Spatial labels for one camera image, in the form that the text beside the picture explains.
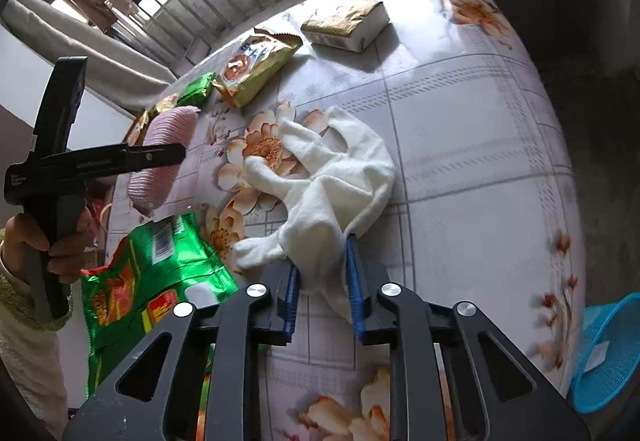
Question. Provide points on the floral plastic tablecloth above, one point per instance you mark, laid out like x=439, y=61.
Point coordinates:
x=475, y=146

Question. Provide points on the white plastic bag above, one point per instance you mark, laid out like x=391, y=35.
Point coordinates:
x=340, y=181

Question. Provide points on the green snack bag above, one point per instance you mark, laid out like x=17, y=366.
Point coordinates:
x=150, y=271

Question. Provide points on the person's left hand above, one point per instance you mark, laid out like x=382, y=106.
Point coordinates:
x=72, y=256

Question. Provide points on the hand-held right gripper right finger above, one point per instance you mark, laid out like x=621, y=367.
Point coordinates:
x=354, y=291

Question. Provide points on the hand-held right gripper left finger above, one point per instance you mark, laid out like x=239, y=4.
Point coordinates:
x=290, y=301

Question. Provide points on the blue plastic basket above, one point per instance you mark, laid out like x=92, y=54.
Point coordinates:
x=615, y=346

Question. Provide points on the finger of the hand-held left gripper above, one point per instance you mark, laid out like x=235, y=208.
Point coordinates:
x=155, y=156

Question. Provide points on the orange golden snack packet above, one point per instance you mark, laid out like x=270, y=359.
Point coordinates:
x=137, y=128

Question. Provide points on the small green packet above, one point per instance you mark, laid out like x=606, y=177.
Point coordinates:
x=197, y=90

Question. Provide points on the pink ribbed packet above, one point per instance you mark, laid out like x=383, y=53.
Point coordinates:
x=160, y=131

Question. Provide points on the small golden snack packet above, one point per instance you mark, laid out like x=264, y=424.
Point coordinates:
x=165, y=105

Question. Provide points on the person's left forearm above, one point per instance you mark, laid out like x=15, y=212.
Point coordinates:
x=30, y=371

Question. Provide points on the grey curtain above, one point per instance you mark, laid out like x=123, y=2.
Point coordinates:
x=120, y=66

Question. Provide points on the large golden snack packet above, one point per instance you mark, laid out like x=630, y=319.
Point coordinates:
x=250, y=66

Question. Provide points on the golden white tissue pack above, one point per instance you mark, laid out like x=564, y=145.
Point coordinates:
x=345, y=23

